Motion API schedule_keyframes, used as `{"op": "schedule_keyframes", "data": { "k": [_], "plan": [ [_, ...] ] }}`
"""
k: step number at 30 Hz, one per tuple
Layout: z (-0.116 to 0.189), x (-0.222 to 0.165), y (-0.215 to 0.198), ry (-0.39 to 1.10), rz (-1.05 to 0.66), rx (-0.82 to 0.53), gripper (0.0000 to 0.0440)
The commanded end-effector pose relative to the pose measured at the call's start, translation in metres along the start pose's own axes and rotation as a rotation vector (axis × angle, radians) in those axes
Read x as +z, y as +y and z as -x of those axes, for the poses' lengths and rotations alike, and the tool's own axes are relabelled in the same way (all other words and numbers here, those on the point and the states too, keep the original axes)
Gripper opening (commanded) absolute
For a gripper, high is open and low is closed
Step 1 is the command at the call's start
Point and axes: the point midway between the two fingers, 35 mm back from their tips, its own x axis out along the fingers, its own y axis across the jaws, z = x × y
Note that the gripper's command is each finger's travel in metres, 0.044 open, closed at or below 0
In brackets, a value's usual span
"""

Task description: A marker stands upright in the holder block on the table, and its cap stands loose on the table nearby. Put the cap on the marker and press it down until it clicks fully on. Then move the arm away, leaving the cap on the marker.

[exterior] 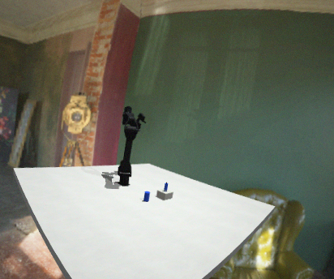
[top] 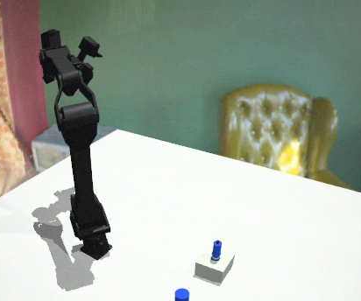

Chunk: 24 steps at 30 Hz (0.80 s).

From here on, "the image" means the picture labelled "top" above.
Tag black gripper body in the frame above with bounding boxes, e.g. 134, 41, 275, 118
62, 36, 100, 96

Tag white square block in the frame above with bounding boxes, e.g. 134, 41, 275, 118
195, 245, 235, 283

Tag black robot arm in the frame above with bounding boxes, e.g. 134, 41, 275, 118
39, 29, 112, 260

